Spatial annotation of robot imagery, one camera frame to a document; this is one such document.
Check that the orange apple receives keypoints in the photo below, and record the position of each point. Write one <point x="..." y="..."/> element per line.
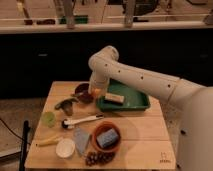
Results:
<point x="97" y="93"/>

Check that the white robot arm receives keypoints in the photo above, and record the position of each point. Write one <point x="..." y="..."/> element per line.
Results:
<point x="195" y="144"/>

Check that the white paper cup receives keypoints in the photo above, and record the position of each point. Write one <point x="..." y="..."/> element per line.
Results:
<point x="65" y="148"/>

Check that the wooden block in tray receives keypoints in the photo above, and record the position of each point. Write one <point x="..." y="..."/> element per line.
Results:
<point x="114" y="98"/>

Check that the dark red bowl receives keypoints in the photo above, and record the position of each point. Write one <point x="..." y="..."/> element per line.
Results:
<point x="82" y="93"/>

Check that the green plastic tray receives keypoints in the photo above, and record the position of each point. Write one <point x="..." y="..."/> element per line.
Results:
<point x="133" y="100"/>

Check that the dark green toy vegetable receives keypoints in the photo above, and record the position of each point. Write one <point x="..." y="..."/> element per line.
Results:
<point x="66" y="106"/>

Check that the terracotta orange bowl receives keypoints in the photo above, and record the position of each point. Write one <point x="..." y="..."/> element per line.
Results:
<point x="101" y="128"/>

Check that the blue sponge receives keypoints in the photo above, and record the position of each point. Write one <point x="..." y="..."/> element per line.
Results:
<point x="107" y="138"/>

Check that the grey cloth piece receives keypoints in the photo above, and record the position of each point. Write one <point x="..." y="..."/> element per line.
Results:
<point x="81" y="139"/>

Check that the bunch of dark grapes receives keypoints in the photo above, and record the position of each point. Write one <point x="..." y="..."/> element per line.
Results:
<point x="98" y="158"/>

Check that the yellow banana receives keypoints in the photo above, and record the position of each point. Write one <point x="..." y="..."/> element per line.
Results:
<point x="49" y="141"/>

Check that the black stand pole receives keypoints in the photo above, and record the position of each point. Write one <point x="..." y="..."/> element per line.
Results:
<point x="24" y="143"/>

